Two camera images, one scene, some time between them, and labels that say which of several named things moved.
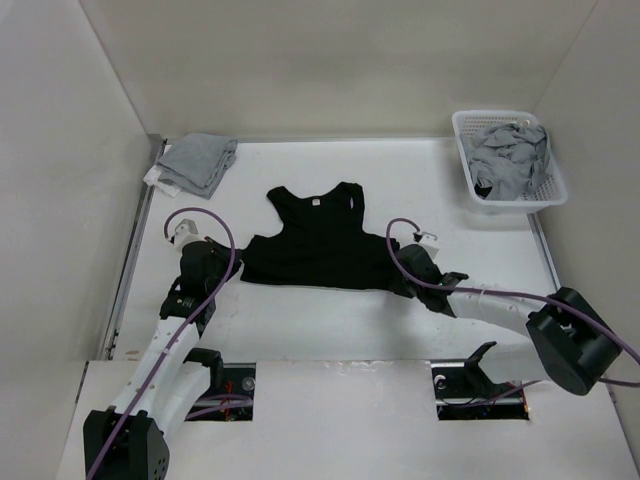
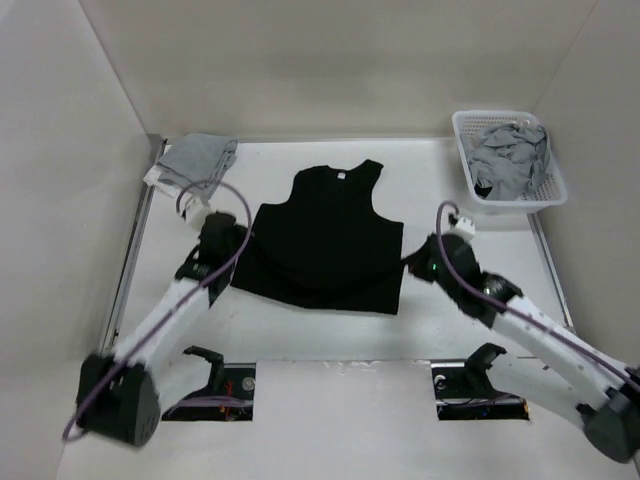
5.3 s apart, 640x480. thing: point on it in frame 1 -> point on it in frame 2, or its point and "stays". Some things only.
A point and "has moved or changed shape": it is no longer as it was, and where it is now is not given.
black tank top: [321, 243] has moved or changed shape
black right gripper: [398, 287] -> [416, 261]
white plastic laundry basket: [509, 161] stays
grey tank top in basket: [508, 157] stays
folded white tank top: [152, 178] stays
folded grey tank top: [197, 163] stays
